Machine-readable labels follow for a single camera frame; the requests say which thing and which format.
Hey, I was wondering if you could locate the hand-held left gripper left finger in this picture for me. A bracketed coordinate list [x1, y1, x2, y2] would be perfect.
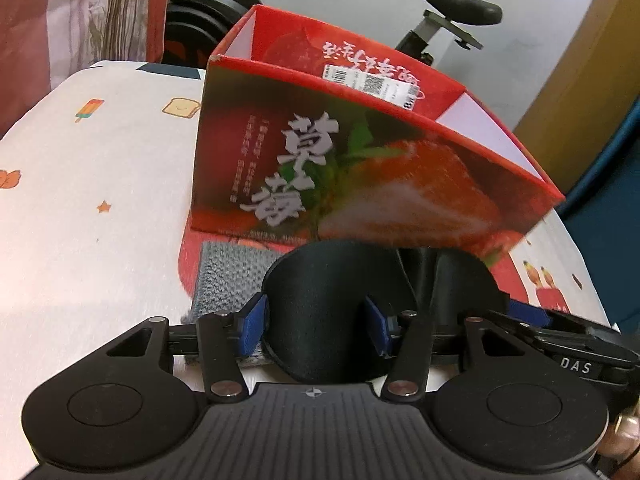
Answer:
[102, 294, 269, 403]

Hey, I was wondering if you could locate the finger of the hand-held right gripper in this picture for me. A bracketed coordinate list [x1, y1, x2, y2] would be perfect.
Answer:
[487, 299, 569, 345]

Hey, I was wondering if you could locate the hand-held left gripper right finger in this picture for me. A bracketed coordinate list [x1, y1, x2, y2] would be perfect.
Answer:
[364, 295, 516, 403]

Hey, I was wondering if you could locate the grey knitted cloth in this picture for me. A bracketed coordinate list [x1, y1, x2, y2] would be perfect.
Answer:
[187, 240, 286, 367]

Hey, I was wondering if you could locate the red cardboard box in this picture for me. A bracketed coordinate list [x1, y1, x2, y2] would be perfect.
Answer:
[177, 4, 567, 308]

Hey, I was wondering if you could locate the person's right hand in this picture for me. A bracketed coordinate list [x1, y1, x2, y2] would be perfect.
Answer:
[597, 401, 640, 480]

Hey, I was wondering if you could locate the blue curtain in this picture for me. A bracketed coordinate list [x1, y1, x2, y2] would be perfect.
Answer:
[562, 110, 640, 334]

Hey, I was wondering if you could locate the wooden door panel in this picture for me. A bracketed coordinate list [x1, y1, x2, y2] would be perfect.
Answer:
[515, 0, 640, 189]

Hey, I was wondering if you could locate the black exercise bike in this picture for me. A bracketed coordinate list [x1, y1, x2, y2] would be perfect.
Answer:
[162, 0, 503, 69]

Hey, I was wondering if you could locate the floral printed curtain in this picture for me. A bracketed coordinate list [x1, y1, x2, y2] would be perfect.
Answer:
[0, 0, 174, 137]

